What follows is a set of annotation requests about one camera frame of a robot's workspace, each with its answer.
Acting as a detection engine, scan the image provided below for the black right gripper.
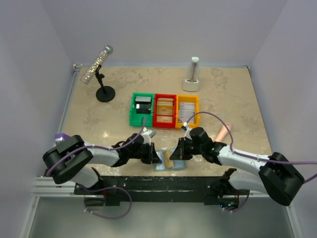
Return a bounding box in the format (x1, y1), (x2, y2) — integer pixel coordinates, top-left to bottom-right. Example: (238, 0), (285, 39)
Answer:
(169, 137), (205, 160)

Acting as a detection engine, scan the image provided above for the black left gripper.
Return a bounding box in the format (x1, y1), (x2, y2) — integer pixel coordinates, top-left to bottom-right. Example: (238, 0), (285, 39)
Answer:
(128, 142), (161, 165)

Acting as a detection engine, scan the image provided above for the gold VIP card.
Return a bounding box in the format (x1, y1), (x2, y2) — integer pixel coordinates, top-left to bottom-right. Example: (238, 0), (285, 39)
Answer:
(162, 150), (174, 170)
(157, 116), (173, 123)

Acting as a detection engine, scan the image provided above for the teal leather card holder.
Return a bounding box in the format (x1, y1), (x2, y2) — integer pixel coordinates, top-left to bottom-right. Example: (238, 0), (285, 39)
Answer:
(153, 149), (186, 172)

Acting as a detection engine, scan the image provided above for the black VIP card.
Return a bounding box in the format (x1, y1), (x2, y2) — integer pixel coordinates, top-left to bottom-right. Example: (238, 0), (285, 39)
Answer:
(136, 104), (151, 114)

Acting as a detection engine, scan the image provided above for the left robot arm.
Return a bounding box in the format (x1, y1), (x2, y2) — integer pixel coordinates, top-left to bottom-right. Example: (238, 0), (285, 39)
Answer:
(43, 133), (161, 194)

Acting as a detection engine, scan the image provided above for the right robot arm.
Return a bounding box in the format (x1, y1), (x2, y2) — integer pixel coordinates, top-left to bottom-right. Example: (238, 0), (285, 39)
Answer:
(169, 127), (305, 206)

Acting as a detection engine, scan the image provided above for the silver cards stack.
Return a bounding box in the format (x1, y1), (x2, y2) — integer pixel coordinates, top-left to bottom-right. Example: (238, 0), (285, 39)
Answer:
(178, 102), (195, 123)

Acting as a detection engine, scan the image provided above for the red plastic bin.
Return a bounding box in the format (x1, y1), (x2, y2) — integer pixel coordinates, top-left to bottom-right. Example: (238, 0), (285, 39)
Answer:
(153, 94), (176, 128)

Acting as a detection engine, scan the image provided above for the green plastic bin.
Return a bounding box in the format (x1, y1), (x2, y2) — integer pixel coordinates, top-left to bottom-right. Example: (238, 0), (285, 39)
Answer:
(129, 92), (154, 127)

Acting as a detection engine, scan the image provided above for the pink microphone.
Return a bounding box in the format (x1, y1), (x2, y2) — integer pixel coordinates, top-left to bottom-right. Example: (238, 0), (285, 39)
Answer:
(214, 123), (232, 142)

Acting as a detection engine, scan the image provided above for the yellow plastic bin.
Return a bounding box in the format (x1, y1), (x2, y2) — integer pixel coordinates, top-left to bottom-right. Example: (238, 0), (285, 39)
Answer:
(175, 95), (200, 128)

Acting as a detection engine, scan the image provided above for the white metronome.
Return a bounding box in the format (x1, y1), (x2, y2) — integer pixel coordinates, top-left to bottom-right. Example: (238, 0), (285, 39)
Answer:
(182, 57), (200, 92)

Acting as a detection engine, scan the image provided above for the black microphone stand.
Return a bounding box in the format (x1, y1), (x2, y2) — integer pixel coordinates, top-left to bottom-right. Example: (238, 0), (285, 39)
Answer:
(95, 65), (115, 103)

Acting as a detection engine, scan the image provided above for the glitter silver microphone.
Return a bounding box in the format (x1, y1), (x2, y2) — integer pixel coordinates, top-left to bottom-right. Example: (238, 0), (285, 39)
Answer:
(80, 45), (113, 84)

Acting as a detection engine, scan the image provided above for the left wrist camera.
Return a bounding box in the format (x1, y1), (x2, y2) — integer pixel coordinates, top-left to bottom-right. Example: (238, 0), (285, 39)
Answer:
(142, 127), (157, 138)

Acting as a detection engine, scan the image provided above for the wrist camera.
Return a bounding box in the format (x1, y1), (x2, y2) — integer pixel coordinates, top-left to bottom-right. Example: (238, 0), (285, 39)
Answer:
(181, 122), (191, 131)
(142, 127), (157, 138)

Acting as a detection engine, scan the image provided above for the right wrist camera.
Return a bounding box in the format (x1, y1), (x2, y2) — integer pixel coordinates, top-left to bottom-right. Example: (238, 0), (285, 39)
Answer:
(181, 122), (191, 131)

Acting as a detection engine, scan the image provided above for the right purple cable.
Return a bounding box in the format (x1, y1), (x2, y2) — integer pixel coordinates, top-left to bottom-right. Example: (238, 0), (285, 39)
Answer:
(183, 111), (317, 184)

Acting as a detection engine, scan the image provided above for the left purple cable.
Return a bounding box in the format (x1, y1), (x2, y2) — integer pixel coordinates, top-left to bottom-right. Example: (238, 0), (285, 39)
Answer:
(46, 116), (147, 177)

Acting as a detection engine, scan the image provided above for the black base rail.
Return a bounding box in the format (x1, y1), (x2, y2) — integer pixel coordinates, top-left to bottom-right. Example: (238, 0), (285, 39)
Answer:
(74, 169), (248, 206)

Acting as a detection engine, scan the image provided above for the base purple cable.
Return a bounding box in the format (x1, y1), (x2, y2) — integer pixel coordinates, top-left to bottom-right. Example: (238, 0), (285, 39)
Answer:
(83, 185), (133, 219)

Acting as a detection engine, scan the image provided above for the purple bracket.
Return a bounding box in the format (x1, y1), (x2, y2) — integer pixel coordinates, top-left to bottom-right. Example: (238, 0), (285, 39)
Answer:
(54, 133), (71, 143)

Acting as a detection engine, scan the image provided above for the aluminium frame rail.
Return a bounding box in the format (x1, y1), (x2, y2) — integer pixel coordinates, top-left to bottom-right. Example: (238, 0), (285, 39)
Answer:
(18, 63), (82, 238)

